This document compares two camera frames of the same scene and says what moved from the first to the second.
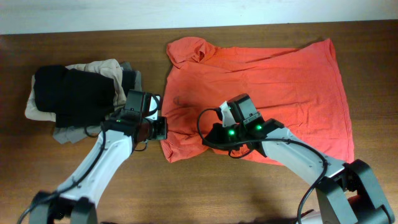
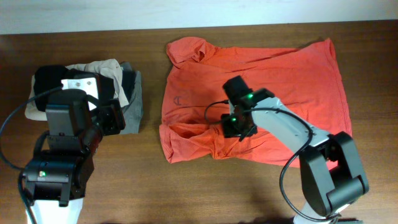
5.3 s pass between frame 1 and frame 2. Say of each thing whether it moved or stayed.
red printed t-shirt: stayed
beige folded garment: stayed
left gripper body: moved
